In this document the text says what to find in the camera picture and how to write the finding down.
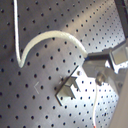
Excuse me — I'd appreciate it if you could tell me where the thin white wire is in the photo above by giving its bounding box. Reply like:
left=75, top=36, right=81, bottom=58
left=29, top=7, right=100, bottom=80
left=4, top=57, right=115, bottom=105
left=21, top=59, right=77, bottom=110
left=92, top=81, right=100, bottom=128

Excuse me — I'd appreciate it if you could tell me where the white braided cable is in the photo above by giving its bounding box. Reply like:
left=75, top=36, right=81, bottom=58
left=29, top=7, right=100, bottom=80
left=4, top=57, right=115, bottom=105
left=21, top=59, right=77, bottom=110
left=12, top=0, right=89, bottom=68

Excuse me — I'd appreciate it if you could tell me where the metal cable routing clip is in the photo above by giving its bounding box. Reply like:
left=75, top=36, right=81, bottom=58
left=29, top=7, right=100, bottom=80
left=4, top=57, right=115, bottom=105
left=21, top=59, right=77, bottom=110
left=55, top=68, right=80, bottom=106

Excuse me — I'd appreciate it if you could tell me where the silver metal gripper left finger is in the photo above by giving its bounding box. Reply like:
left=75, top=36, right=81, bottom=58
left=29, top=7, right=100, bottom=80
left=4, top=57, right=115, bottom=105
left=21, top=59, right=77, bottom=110
left=82, top=45, right=128, bottom=88

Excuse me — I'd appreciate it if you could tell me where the dark metal frame bar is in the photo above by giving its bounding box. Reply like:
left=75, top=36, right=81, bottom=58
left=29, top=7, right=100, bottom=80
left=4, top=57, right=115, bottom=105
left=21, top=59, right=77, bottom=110
left=115, top=0, right=128, bottom=37

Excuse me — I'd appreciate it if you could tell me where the blurred white gripper right finger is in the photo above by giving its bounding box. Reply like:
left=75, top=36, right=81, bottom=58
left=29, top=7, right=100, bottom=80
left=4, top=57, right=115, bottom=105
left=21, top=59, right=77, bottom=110
left=109, top=73, right=128, bottom=128

